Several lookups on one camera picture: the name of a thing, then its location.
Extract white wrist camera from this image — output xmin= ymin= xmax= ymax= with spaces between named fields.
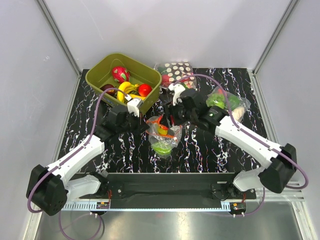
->
xmin=125 ymin=94 xmax=144 ymax=117
xmin=168 ymin=83 xmax=186 ymax=106

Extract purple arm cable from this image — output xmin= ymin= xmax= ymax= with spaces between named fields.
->
xmin=26 ymin=87 xmax=131 ymax=240
xmin=171 ymin=73 xmax=310 ymax=217

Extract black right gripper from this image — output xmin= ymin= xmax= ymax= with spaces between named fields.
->
xmin=160 ymin=98 xmax=197 ymax=129

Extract green fake grapes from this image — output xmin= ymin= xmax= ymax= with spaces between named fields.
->
xmin=205 ymin=93 xmax=225 ymax=109

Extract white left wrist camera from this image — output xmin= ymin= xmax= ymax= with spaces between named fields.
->
xmin=125 ymin=94 xmax=144 ymax=117

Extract white fake garlic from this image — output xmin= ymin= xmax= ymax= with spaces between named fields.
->
xmin=232 ymin=106 xmax=245 ymax=122

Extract clear orange-zip vegetable bag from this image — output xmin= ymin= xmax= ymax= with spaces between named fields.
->
xmin=205 ymin=87 xmax=251 ymax=121

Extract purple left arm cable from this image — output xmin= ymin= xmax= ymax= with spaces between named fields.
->
xmin=26 ymin=87 xmax=131 ymax=240

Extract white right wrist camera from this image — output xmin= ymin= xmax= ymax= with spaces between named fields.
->
xmin=168 ymin=83 xmax=186 ymax=106

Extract polka dot zip bag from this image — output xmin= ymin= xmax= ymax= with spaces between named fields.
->
xmin=154 ymin=61 xmax=197 ymax=89

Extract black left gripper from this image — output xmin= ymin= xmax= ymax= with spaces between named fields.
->
xmin=117 ymin=110 xmax=150 ymax=136

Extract green fake bell pepper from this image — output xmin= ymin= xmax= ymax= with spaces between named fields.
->
xmin=227 ymin=95 xmax=242 ymax=111

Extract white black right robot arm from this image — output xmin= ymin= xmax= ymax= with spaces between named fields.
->
xmin=160 ymin=88 xmax=297 ymax=199

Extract clear orange-zip fruit bag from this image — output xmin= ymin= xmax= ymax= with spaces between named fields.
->
xmin=146 ymin=115 xmax=182 ymax=159

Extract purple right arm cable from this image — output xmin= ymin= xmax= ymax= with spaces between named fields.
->
xmin=171 ymin=73 xmax=310 ymax=217

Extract dark red fake apple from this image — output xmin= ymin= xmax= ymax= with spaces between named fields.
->
xmin=100 ymin=84 xmax=116 ymax=96

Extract green fake starfruit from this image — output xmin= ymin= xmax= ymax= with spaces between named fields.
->
xmin=151 ymin=142 xmax=172 ymax=156

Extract yellow fake banana bunch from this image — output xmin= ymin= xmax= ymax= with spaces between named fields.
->
xmin=117 ymin=81 xmax=140 ymax=103

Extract olive green plastic bin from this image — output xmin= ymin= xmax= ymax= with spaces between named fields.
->
xmin=85 ymin=53 xmax=162 ymax=114

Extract yellow fake starfruit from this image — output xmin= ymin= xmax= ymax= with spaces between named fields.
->
xmin=154 ymin=124 xmax=169 ymax=136

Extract red fake dragon fruit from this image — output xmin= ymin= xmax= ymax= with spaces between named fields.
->
xmin=111 ymin=66 xmax=130 ymax=84

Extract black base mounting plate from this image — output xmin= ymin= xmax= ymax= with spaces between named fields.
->
xmin=81 ymin=173 xmax=256 ymax=200

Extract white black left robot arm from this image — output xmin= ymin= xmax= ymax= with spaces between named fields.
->
xmin=26 ymin=105 xmax=148 ymax=216

